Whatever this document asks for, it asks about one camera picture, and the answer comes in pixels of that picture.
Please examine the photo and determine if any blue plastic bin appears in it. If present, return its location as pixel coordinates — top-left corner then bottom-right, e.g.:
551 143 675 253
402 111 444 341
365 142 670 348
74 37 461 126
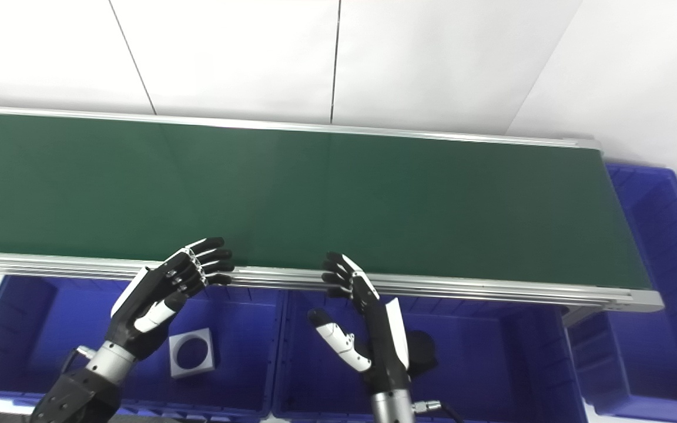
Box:
567 163 677 423
272 290 587 423
0 275 287 417

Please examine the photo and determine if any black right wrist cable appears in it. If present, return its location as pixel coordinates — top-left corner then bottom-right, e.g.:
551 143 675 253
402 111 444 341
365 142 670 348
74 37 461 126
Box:
411 399 464 423

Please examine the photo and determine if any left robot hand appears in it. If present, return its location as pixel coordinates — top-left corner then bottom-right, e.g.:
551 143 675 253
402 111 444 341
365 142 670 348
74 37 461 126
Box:
106 237 236 361

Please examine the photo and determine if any white square part round hole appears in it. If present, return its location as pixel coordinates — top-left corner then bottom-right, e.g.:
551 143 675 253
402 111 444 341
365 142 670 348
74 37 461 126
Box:
169 328 217 379

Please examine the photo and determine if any green conveyor belt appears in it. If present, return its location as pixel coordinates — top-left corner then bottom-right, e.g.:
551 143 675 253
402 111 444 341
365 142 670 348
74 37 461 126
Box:
0 112 652 290
0 106 666 313

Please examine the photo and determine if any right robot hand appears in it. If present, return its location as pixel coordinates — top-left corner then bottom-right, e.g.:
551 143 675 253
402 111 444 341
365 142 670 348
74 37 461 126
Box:
307 253 413 395

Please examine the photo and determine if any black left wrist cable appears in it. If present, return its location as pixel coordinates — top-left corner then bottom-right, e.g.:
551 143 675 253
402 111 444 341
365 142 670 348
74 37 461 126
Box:
58 345 96 378

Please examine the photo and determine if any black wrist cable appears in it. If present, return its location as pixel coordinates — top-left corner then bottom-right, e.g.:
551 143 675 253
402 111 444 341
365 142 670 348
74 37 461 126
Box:
411 399 464 423
58 345 96 378

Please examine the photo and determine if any black cylinder part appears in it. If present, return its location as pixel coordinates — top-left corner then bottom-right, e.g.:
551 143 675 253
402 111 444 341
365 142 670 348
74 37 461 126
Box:
405 330 439 378

